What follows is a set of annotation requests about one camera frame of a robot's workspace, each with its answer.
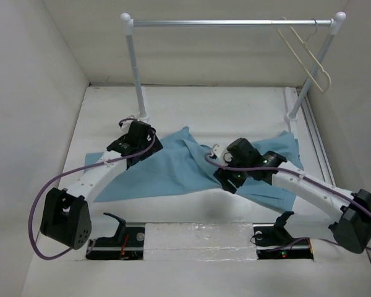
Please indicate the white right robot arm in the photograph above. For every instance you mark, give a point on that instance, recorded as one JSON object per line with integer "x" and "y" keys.
{"x": 347, "y": 220}

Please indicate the cream plastic hanger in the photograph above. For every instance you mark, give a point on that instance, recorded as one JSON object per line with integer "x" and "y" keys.
{"x": 316, "y": 62}

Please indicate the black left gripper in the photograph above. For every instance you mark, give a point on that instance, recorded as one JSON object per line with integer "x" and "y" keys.
{"x": 154, "y": 147}

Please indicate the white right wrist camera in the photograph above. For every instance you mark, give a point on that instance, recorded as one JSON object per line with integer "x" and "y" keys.
{"x": 220, "y": 154}

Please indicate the light blue trousers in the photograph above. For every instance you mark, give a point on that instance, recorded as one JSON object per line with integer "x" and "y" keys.
{"x": 180, "y": 168}

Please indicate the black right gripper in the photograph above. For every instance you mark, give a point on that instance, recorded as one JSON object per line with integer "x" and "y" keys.
{"x": 223, "y": 175}

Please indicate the white clothes rack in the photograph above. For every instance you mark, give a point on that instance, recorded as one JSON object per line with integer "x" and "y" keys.
{"x": 226, "y": 53}

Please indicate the white foam block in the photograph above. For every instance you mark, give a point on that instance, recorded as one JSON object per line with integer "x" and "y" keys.
{"x": 201, "y": 242}

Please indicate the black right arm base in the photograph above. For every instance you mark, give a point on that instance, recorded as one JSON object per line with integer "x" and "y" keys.
{"x": 273, "y": 241}

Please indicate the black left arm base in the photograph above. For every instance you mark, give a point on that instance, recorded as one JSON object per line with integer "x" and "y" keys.
{"x": 127, "y": 242}

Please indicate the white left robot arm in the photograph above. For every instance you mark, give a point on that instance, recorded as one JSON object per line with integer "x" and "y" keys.
{"x": 66, "y": 215}

